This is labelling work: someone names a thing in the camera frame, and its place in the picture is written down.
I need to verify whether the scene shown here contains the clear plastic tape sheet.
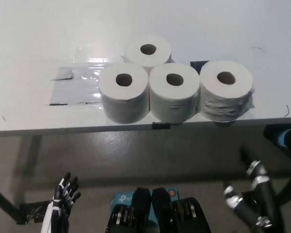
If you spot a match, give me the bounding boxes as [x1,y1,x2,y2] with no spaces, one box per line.
[41,42,127,107]

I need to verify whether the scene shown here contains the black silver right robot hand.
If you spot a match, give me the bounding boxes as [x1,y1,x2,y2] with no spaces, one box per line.
[222,145,279,233]

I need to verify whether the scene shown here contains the teal router box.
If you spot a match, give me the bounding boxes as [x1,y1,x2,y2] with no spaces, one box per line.
[110,186,179,221]

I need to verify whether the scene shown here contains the black tape square marker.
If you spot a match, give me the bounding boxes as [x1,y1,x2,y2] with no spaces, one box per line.
[190,60,236,126]

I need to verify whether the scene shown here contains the black and blue object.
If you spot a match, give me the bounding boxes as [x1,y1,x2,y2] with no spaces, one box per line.
[263,125,291,149]

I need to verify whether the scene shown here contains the black floor tape patch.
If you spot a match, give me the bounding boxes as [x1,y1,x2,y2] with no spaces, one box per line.
[18,200,50,223]
[241,189,258,207]

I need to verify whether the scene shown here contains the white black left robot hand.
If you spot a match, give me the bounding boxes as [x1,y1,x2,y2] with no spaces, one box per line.
[40,171,81,233]

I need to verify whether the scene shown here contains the wrinkled white toilet paper roll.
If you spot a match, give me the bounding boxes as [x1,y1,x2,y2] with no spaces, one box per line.
[198,60,255,122]

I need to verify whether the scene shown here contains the smooth white toilet paper roll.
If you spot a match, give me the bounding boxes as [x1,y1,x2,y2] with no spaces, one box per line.
[148,63,201,123]
[98,63,150,125]
[124,33,173,73]

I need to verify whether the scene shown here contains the small black tape strip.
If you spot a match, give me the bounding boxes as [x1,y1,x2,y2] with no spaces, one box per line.
[151,122,172,130]

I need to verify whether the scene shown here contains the black slanted table leg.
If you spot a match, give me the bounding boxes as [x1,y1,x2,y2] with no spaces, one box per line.
[0,183,22,223]
[275,167,291,202]

